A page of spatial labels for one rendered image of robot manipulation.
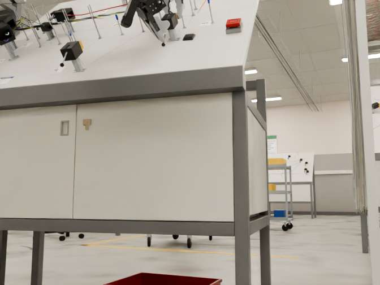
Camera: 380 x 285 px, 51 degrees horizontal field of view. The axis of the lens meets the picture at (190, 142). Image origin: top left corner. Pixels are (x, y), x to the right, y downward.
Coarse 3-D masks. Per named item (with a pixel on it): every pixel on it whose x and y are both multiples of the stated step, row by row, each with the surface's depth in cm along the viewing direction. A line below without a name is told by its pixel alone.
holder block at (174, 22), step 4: (164, 16) 144; (172, 16) 143; (176, 16) 146; (164, 20) 142; (168, 20) 142; (172, 20) 142; (176, 20) 146; (172, 24) 142; (176, 24) 146; (168, 28) 144; (172, 28) 143
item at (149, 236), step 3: (147, 234) 396; (150, 234) 396; (147, 237) 396; (150, 237) 395; (174, 237) 463; (177, 237) 467; (189, 237) 382; (210, 237) 449; (150, 240) 399; (189, 240) 380; (210, 240) 453; (147, 243) 392; (150, 243) 399; (189, 243) 379; (189, 246) 379
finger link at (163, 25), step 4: (156, 16) 134; (156, 20) 134; (160, 20) 135; (160, 24) 135; (164, 24) 136; (168, 24) 136; (152, 28) 136; (160, 28) 135; (164, 28) 136; (156, 32) 135; (160, 32) 135; (164, 32) 136; (160, 36) 136; (160, 40) 138; (164, 40) 138
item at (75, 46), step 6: (72, 42) 140; (78, 42) 140; (66, 48) 138; (72, 48) 136; (78, 48) 140; (66, 54) 136; (72, 54) 137; (78, 54) 140; (66, 60) 139; (72, 60) 141; (78, 60) 142; (78, 66) 142
